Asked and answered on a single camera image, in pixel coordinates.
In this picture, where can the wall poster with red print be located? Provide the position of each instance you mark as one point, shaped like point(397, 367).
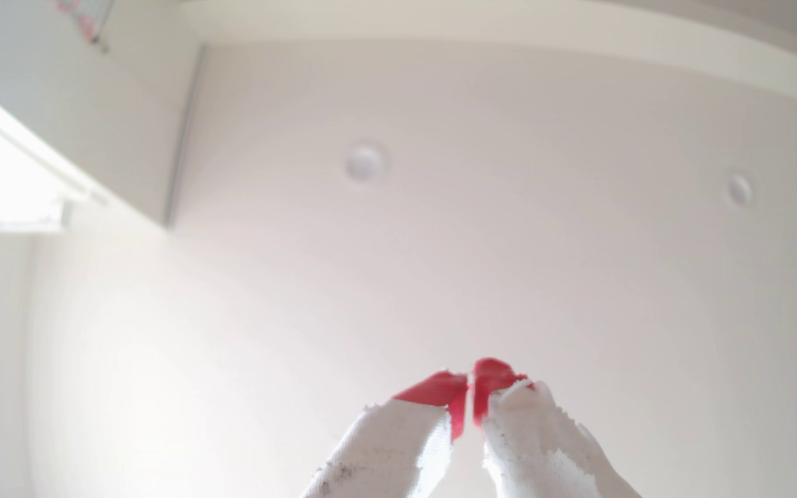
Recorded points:
point(86, 15)

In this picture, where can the round white ceiling light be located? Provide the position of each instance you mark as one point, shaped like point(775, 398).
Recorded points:
point(366, 162)
point(739, 188)

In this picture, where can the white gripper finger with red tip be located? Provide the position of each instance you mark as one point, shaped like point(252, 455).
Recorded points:
point(391, 449)
point(544, 449)

